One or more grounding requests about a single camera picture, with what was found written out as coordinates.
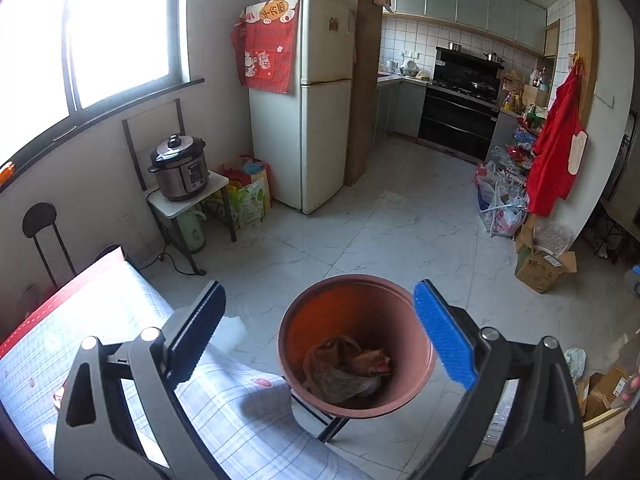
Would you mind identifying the red apron on wall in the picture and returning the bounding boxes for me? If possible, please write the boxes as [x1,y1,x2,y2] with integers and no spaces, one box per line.
[526,58,582,218]

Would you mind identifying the green electric kettle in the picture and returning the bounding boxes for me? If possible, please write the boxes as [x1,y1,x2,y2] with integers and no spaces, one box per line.
[177,208,206,254]

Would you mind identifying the terracotta plastic trash bin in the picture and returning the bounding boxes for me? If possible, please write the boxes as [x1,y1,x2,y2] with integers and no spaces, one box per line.
[277,274,436,419]

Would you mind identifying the blue plaid tablecloth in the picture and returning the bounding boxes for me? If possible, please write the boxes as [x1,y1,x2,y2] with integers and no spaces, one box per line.
[1,249,362,479]

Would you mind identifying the brown paper bag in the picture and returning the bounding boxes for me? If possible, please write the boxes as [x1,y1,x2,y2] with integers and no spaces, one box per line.
[303,335,392,405]

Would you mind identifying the open cardboard box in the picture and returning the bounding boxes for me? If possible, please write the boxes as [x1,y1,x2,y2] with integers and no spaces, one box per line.
[514,214,578,294]

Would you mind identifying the red cloth on refrigerator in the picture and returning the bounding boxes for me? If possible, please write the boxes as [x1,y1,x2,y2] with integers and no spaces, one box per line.
[231,0,300,94]

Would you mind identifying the green and red shopping bags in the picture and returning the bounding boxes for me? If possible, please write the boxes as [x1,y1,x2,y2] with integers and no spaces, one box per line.
[218,154,272,230]

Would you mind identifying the black stove and oven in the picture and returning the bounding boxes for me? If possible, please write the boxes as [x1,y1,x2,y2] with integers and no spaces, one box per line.
[418,47,503,160]

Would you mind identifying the yellow item on windowsill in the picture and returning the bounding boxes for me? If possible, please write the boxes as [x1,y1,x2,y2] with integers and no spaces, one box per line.
[0,162,15,185]

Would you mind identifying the upper kitchen cabinets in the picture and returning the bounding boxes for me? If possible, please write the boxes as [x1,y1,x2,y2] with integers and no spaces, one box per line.
[390,0,547,54]

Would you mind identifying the white refrigerator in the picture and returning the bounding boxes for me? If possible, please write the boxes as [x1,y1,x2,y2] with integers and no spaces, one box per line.
[248,0,355,214]

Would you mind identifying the window with dark frame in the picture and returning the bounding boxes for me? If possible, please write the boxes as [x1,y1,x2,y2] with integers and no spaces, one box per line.
[1,0,198,188]

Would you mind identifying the black round stool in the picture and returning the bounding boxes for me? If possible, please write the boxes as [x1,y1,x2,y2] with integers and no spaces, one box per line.
[22,202,77,290]

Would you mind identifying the small white side table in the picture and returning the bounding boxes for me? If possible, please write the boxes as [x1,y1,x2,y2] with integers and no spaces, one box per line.
[144,171,236,276]

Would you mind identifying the electric pressure cooker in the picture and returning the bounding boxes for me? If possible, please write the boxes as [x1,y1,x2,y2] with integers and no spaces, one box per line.
[148,134,208,202]

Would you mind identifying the white bags of groceries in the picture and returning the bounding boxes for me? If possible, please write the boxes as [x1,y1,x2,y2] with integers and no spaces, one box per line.
[473,162,527,237]

